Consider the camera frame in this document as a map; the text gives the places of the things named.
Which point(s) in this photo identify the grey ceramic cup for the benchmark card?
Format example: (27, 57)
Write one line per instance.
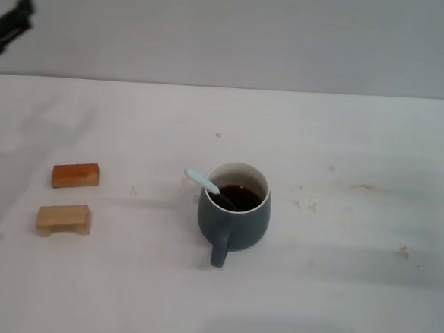
(240, 230)

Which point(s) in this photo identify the dark orange wooden block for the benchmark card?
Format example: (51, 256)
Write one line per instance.
(76, 175)

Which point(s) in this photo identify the light notched wooden block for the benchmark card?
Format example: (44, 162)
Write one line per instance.
(64, 218)

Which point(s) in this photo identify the dark coffee liquid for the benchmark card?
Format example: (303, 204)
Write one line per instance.
(244, 198)

